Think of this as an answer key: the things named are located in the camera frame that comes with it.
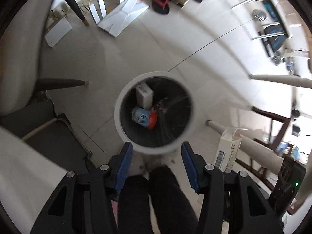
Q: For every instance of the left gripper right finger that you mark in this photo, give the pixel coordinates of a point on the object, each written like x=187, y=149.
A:
x=234, y=197

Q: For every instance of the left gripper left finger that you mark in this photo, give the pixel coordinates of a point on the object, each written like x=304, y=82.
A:
x=83, y=202

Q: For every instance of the white medicine box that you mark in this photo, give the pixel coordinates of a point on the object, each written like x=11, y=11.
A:
x=229, y=144

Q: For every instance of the blue white drink carton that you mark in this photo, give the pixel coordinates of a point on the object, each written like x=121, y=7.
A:
x=145, y=118

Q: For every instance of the white round trash bin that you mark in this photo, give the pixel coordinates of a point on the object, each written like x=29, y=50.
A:
x=175, y=107

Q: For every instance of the dark wooden chair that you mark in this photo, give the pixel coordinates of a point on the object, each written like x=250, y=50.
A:
x=271, y=144

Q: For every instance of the white table leg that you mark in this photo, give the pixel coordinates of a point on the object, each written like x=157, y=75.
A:
x=262, y=155
x=292, y=80

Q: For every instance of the left grey fuzzy slipper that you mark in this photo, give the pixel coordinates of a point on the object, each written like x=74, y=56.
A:
x=137, y=165

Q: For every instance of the white sofa cover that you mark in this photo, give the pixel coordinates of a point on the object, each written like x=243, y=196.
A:
x=27, y=180

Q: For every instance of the white small box in bin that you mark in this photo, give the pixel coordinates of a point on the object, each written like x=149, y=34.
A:
x=144, y=95

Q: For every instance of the far white table leg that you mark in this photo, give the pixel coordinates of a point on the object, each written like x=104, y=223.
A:
x=292, y=80

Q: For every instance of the grey cushioned chair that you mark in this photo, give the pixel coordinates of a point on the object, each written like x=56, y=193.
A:
x=20, y=53

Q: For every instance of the white flat paper sheet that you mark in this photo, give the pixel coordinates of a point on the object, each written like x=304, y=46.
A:
x=122, y=16

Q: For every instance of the black red flip-flop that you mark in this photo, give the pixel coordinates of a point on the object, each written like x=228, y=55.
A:
x=161, y=6

